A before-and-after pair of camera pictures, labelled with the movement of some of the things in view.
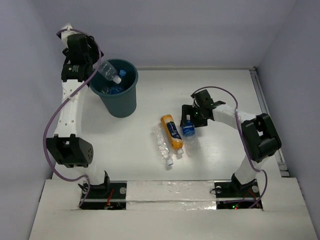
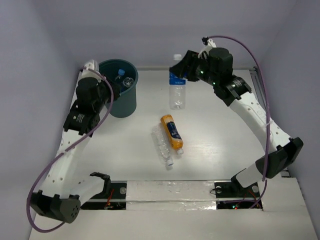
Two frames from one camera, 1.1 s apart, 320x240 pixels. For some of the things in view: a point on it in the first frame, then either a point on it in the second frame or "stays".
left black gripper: (92, 59) to (110, 89)
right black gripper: (188, 109) to (185, 66)
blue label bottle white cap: (192, 144) to (177, 88)
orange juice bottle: (173, 134) stays
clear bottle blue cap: (158, 135) stays
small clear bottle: (108, 71) to (128, 81)
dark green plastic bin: (119, 100) stays
